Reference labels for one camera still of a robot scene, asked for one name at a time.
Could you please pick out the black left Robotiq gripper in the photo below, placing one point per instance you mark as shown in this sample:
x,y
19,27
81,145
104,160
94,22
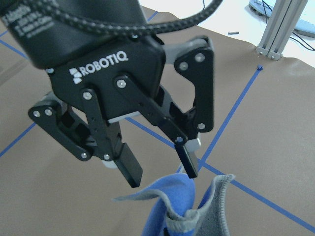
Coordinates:
x,y
82,60

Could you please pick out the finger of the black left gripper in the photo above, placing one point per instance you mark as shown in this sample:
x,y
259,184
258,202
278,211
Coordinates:
x,y
194,60

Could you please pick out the blue and grey towel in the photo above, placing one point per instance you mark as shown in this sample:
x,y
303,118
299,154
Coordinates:
x,y
173,213

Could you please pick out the small metal bolt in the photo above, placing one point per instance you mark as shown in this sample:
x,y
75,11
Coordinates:
x,y
233,33

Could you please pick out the left teach pendant tablet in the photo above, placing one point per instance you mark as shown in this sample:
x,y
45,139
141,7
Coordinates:
x,y
300,14

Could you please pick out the aluminium frame post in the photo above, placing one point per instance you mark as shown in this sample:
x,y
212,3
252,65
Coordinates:
x,y
275,37

